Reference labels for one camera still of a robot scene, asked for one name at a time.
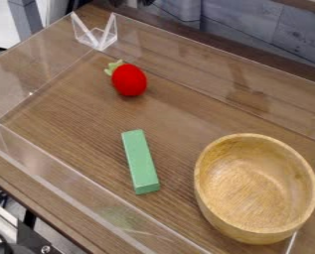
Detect black cable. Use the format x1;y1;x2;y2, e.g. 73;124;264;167
0;229;15;254

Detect grey post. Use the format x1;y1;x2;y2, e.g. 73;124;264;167
7;0;43;41

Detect black table leg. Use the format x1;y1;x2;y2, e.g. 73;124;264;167
23;210;37;229

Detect green rectangular block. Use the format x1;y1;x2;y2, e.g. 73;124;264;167
121;129;160;194

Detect clear acrylic tray enclosure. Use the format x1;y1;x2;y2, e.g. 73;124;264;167
0;7;315;254

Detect red plush fruit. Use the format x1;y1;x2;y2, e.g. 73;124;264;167
104;60;148;96

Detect wooden bowl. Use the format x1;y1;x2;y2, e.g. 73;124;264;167
195;133;315;245

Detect black clamp bracket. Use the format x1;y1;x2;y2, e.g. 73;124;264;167
12;222;63;254

